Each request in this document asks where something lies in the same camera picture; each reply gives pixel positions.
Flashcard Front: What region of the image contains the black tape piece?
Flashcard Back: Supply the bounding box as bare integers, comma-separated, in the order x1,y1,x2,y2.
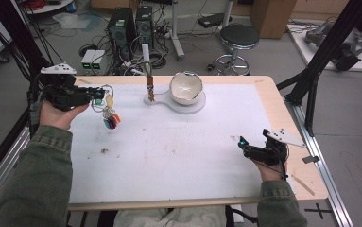
302,154,321,165

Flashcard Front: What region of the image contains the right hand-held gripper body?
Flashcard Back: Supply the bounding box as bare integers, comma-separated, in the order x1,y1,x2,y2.
243,127,306,166

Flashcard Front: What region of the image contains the white board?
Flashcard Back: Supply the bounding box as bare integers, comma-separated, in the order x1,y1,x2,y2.
286,23,362,74

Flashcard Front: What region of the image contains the clear plastic sheet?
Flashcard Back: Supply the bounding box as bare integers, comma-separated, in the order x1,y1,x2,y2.
51,11,103,32

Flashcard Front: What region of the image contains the white stand with pole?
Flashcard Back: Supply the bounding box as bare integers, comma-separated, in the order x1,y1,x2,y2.
141,43,207,115

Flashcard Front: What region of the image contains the white cracked-rim bowl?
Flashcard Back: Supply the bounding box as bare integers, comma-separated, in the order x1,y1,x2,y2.
168,71,204,106

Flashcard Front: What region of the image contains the grey device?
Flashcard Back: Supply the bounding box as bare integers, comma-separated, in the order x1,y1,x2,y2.
303,21,334,45

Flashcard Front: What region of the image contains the black metal frame post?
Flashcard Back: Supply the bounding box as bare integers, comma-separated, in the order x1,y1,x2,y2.
276,0,362,137
0,0,71,190

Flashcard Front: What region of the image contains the bunch of colourful key tags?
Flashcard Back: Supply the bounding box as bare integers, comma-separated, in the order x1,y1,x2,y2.
90,83,122,131

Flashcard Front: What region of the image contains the black cable coil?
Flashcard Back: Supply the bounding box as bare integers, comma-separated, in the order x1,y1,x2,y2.
149,50,167,70

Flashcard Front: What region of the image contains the white power supply unit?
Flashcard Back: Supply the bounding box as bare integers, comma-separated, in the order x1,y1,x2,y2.
80,49,96,73
91,49,108,73

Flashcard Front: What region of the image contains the black flat device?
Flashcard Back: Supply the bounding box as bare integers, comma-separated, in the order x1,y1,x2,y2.
197,12,233,29

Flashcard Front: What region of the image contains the person's left hand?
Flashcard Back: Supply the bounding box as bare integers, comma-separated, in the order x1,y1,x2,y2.
38,100,91,131

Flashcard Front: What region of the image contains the black round stool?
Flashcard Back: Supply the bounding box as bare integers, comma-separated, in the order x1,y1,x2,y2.
206,24,261,77

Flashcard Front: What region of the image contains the person's right hand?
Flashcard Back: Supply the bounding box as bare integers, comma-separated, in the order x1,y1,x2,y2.
252,158,289,183

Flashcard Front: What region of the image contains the white round table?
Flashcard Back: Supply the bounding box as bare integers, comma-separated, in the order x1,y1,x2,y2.
20,0,77,16

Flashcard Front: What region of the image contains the cardboard box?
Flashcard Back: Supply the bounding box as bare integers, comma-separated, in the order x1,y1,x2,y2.
250,0,298,40

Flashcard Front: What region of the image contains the white table leg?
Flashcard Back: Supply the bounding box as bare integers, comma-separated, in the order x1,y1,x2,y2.
169,0,186,61
221,0,234,28

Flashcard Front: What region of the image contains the person's lap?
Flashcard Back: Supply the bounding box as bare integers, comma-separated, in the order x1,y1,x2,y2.
112,206,228,227

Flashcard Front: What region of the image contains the thin wooden stick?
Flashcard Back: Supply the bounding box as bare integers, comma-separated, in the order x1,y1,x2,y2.
290,173,316,197

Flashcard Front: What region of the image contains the black computer tower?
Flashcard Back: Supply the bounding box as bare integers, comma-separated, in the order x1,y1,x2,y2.
134,5,155,49
107,7,136,62

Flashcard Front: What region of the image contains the white table mat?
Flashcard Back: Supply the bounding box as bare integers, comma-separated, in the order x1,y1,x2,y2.
67,82,273,205

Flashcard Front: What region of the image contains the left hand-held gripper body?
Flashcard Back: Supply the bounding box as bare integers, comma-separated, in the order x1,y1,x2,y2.
39,62,95,113

